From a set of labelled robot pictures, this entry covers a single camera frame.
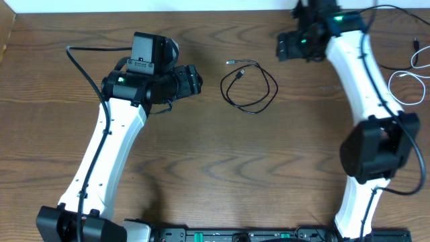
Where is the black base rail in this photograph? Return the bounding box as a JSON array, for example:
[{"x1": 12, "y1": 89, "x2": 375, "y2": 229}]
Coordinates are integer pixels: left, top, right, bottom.
[{"x1": 147, "y1": 221, "x2": 413, "y2": 242}]

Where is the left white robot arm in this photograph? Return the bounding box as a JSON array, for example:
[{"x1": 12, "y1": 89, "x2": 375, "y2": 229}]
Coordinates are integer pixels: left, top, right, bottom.
[{"x1": 36, "y1": 32, "x2": 202, "y2": 241}]

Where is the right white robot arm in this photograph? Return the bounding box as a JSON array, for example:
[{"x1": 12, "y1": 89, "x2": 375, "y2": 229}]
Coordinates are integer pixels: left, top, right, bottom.
[{"x1": 277, "y1": 1, "x2": 420, "y2": 241}]

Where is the white usb cable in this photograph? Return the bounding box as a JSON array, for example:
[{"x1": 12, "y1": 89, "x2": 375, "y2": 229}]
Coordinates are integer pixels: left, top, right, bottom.
[{"x1": 387, "y1": 44, "x2": 430, "y2": 106}]

